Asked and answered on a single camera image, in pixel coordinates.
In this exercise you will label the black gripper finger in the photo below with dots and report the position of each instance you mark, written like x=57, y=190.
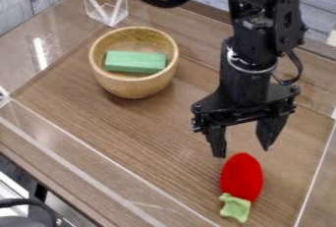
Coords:
x=217, y=141
x=268, y=129

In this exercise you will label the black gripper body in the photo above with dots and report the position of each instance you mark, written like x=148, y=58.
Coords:
x=249, y=91

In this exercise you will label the red plush strawberry toy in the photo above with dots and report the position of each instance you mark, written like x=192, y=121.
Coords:
x=241, y=181

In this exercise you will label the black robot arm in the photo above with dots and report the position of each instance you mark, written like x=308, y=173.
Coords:
x=270, y=24

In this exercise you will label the wooden bowl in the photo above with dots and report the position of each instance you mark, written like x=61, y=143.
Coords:
x=138, y=39

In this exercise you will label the green rectangular block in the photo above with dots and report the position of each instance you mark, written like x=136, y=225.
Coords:
x=134, y=62

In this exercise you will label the clear acrylic corner bracket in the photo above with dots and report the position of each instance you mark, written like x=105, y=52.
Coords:
x=106, y=14

